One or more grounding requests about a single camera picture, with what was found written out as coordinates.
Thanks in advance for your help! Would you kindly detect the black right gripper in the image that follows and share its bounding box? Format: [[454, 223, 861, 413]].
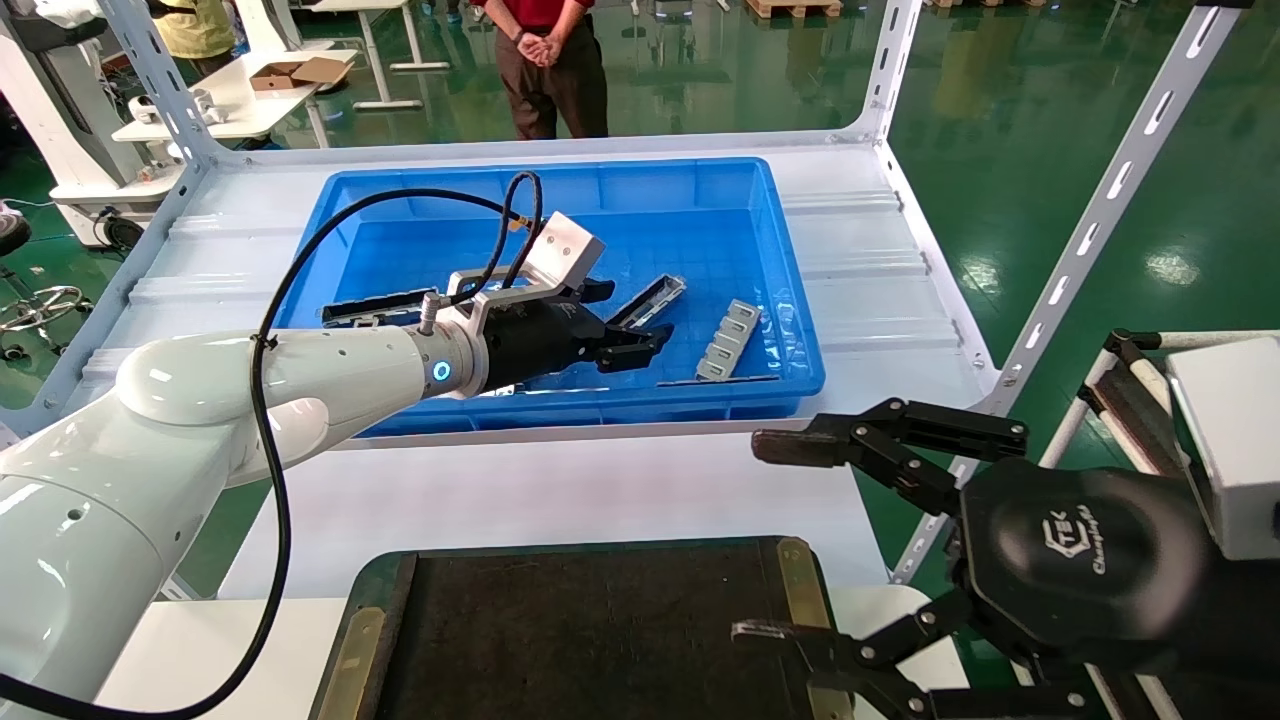
[[732, 397, 1217, 720]]

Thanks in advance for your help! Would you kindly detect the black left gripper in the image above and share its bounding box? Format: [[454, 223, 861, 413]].
[[485, 277, 677, 394]]

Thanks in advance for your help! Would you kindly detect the silver metal channel part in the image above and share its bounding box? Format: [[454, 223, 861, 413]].
[[604, 274, 689, 333]]

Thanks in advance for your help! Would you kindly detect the black flat container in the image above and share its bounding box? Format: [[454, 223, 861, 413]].
[[310, 537, 853, 720]]

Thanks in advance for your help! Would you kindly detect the blue plastic bin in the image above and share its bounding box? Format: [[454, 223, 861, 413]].
[[270, 157, 827, 439]]

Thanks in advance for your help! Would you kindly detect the person in red shirt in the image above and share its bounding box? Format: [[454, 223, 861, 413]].
[[470, 0, 610, 142]]

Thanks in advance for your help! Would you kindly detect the white table with legs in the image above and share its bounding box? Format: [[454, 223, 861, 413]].
[[300, 0, 453, 112]]

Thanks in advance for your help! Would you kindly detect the wooden pallet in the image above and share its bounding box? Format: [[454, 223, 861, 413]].
[[745, 0, 844, 21]]

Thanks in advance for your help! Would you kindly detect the open cardboard box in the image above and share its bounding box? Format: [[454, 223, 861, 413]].
[[249, 56, 357, 94]]

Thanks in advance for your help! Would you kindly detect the white metal shelving rack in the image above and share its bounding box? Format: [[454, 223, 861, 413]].
[[0, 0, 1253, 586]]

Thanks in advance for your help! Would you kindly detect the white work table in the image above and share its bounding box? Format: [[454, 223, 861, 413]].
[[110, 48, 359, 151]]

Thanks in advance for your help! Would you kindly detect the white handheld device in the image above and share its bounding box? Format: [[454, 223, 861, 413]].
[[128, 88, 227, 128]]

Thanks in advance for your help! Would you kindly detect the person in yellow coat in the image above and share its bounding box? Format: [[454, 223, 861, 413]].
[[148, 0, 239, 80]]

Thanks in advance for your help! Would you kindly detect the chrome chair base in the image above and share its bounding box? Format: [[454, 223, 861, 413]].
[[0, 284, 93, 364]]

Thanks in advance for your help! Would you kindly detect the white machine stand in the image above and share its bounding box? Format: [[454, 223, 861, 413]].
[[0, 0, 187, 249]]

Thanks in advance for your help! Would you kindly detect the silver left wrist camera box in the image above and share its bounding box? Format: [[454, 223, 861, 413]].
[[445, 211, 608, 337]]

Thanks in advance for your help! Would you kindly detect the dark long metal bracket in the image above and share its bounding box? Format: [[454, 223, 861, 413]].
[[321, 288, 443, 330]]

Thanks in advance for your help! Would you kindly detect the white tubular cart frame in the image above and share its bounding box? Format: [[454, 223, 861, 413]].
[[1040, 328, 1280, 477]]

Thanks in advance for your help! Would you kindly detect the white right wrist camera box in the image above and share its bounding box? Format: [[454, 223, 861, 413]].
[[1164, 336, 1280, 562]]

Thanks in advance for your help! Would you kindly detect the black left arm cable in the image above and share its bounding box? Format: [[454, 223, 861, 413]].
[[0, 170, 546, 720]]

